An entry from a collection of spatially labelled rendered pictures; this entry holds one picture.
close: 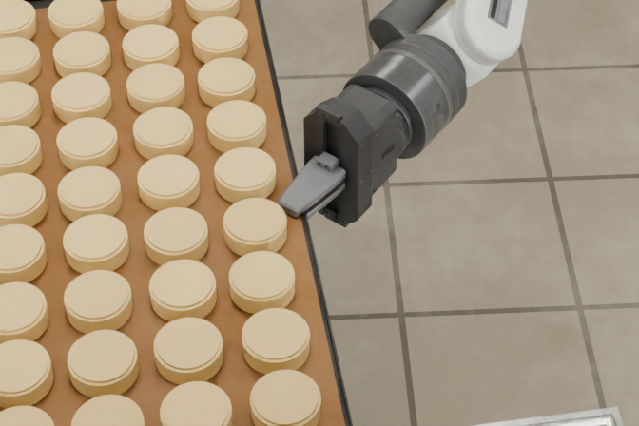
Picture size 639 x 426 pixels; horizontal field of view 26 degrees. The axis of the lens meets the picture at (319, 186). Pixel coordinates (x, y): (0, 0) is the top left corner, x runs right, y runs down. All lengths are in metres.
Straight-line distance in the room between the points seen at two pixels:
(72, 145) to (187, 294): 0.19
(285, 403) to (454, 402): 1.26
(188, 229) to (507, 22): 0.35
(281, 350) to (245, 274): 0.08
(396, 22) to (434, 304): 1.17
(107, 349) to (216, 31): 0.36
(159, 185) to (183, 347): 0.16
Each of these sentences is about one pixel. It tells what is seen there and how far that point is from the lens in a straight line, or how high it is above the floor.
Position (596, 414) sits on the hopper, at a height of 1.32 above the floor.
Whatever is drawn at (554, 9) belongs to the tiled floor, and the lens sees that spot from 2.92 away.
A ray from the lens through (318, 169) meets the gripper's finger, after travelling 1.13.
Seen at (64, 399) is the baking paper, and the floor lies 1.00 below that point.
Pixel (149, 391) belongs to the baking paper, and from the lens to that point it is 1.01.
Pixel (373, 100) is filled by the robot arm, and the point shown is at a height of 1.04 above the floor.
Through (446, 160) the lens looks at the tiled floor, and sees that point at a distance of 2.57.
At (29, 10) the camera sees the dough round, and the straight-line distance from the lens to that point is 1.30.
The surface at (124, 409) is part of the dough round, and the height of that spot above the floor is 1.02.
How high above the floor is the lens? 1.82
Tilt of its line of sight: 46 degrees down
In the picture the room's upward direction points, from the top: straight up
